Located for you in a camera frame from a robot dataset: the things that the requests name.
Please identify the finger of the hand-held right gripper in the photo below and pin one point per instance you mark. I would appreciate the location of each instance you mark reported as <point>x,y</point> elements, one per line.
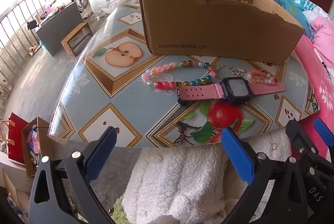
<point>325,132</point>
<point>297,135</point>

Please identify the green fuzzy cloth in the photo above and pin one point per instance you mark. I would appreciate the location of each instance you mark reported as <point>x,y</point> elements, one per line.
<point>118,209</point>

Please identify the grey cabinet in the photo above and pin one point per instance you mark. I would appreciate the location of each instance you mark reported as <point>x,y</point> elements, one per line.
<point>60,28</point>

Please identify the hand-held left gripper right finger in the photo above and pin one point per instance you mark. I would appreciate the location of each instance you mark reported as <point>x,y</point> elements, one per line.
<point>238,158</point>

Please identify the brown cardboard box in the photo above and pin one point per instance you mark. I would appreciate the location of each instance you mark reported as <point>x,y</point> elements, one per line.
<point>208,31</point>

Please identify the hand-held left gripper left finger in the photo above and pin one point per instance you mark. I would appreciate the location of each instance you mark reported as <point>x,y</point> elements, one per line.
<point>100,153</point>

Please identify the small open cardboard box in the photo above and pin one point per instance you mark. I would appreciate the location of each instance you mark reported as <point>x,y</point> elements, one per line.
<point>26,145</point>

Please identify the metal balcony railing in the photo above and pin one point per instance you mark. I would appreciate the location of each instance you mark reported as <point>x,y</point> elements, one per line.
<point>15,31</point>

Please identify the red paper bag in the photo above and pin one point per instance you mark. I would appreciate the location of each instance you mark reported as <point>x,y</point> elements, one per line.
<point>17,140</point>

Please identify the pink floral blanket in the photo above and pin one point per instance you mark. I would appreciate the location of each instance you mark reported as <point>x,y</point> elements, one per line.
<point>321,70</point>

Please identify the pair of beige shoes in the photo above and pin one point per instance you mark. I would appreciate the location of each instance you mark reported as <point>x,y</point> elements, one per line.
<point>34,49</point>

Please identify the pair of white shoes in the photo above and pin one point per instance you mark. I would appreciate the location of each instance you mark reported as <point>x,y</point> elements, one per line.
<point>5,91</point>

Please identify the white fleece garment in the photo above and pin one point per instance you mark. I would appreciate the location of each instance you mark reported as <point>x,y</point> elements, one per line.
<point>169,182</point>

